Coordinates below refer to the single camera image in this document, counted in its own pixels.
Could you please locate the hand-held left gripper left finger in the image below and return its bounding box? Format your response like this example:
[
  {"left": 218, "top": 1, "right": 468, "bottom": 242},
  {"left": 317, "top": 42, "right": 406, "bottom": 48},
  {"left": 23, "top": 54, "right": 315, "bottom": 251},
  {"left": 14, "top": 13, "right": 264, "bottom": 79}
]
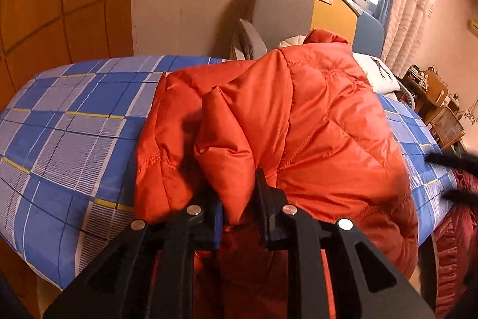
[{"left": 43, "top": 192, "right": 225, "bottom": 319}]

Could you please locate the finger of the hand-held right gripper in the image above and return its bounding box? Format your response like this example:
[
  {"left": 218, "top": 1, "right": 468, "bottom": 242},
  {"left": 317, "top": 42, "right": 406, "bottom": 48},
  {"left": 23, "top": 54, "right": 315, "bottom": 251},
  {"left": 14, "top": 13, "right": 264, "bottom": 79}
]
[
  {"left": 426, "top": 152, "right": 478, "bottom": 178},
  {"left": 442, "top": 191, "right": 478, "bottom": 206}
]

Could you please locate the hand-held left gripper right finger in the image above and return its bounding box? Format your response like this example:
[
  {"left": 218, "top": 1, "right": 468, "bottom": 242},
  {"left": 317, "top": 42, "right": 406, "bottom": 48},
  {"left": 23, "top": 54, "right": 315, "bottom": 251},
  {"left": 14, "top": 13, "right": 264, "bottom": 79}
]
[{"left": 255, "top": 170, "right": 436, "bottom": 319}]

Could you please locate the orange puffer jacket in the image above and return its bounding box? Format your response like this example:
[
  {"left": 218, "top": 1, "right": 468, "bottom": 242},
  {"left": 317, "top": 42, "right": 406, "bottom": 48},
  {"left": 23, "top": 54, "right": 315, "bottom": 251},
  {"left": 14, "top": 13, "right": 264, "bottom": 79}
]
[{"left": 132, "top": 29, "right": 419, "bottom": 319}]

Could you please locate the red ruffled bed skirt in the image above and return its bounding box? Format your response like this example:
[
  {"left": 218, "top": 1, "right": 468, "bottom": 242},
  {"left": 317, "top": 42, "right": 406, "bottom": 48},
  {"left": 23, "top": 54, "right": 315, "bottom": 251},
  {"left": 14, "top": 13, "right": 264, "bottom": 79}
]
[{"left": 429, "top": 170, "right": 478, "bottom": 319}]

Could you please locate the brown wooden box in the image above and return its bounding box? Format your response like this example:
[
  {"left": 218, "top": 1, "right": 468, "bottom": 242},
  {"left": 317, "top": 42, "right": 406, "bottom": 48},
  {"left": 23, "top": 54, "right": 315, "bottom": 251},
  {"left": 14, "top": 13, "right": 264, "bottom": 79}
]
[{"left": 402, "top": 65, "right": 449, "bottom": 110}]

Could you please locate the white printed pillow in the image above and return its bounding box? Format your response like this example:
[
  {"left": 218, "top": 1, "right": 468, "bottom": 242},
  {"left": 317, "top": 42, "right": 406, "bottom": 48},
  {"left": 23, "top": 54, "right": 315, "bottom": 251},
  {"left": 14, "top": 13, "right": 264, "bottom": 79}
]
[{"left": 353, "top": 53, "right": 401, "bottom": 94}]

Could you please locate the blue plaid bedsheet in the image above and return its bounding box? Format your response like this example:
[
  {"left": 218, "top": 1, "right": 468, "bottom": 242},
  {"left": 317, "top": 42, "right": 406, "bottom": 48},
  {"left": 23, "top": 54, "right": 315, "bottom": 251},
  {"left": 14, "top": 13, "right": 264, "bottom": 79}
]
[{"left": 0, "top": 55, "right": 458, "bottom": 291}]

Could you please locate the grey pillow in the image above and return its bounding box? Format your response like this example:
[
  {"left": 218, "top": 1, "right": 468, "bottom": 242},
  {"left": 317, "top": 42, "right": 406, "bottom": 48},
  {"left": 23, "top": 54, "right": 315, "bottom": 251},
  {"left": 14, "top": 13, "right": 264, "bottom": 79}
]
[{"left": 233, "top": 19, "right": 269, "bottom": 60}]

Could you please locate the cream cloth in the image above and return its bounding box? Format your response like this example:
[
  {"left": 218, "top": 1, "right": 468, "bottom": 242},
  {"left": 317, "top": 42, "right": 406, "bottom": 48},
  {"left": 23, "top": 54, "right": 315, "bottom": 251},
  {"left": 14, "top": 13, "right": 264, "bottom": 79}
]
[{"left": 279, "top": 36, "right": 310, "bottom": 48}]

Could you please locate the grey and yellow headboard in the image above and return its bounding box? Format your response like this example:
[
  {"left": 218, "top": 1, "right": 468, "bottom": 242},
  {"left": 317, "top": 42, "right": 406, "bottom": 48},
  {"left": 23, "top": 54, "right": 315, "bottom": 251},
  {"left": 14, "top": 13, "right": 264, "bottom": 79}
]
[{"left": 251, "top": 0, "right": 385, "bottom": 60}]

